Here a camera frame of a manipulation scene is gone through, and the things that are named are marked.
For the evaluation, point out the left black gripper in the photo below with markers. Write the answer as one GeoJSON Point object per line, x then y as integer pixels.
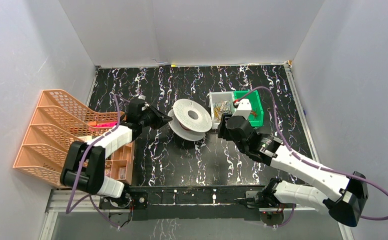
{"type": "Point", "coordinates": [152, 116]}

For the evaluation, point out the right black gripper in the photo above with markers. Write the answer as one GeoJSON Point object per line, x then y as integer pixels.
{"type": "Point", "coordinates": [222, 131]}

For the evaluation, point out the white perforated cable spool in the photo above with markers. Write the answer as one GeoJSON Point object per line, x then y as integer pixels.
{"type": "Point", "coordinates": [191, 121]}

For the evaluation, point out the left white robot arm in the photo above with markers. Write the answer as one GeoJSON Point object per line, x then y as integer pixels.
{"type": "Point", "coordinates": [84, 166]}

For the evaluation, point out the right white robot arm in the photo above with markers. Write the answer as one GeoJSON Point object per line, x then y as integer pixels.
{"type": "Point", "coordinates": [343, 197]}

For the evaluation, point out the green parts bin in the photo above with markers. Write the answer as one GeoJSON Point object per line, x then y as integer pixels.
{"type": "Point", "coordinates": [256, 117]}

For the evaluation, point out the white parts bin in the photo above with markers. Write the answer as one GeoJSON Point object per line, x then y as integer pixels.
{"type": "Point", "coordinates": [220, 103]}

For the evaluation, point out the pink marker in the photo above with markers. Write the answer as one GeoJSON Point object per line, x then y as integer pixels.
{"type": "Point", "coordinates": [102, 124]}

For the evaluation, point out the orange file organizer rack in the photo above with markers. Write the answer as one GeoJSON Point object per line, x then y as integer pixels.
{"type": "Point", "coordinates": [58, 120]}

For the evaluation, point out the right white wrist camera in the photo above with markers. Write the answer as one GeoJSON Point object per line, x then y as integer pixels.
{"type": "Point", "coordinates": [243, 108]}

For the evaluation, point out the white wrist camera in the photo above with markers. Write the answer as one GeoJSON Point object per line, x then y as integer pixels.
{"type": "Point", "coordinates": [243, 108]}
{"type": "Point", "coordinates": [143, 100]}

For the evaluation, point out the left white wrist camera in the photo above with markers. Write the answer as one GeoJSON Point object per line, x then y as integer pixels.
{"type": "Point", "coordinates": [143, 100]}

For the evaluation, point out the aluminium frame rail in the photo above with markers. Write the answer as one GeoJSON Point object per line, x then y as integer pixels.
{"type": "Point", "coordinates": [58, 201]}

